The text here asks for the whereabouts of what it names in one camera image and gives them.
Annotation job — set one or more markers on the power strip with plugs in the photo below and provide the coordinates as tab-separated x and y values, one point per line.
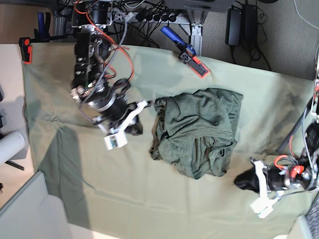
156	17

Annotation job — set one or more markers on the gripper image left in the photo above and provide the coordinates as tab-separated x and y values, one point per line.
112	118

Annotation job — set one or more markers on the blue orange clamp left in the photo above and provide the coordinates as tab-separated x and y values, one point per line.
41	35

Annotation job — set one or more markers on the blue orange clamp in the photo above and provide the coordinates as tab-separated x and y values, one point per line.
41	35
187	54

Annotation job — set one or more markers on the light green table cloth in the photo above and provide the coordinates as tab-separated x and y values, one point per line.
123	192

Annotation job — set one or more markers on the blue orange clamp centre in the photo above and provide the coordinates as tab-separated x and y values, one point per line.
187	54

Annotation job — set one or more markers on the black power adapter right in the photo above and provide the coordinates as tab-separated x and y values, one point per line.
250	23

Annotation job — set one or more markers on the aluminium frame post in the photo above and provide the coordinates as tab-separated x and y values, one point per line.
196	19

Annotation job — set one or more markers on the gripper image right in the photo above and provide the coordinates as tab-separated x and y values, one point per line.
285	174

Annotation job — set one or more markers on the white cylinder roll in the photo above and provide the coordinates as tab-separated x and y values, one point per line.
10	145

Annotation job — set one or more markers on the black power adapter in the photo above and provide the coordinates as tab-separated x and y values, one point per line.
250	23
233	27

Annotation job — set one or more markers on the green T-shirt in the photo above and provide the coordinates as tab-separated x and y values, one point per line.
196	133

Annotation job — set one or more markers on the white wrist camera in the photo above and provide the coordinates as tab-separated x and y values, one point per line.
262	207
116	140

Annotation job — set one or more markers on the black power adapter left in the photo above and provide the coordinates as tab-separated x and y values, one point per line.
233	27

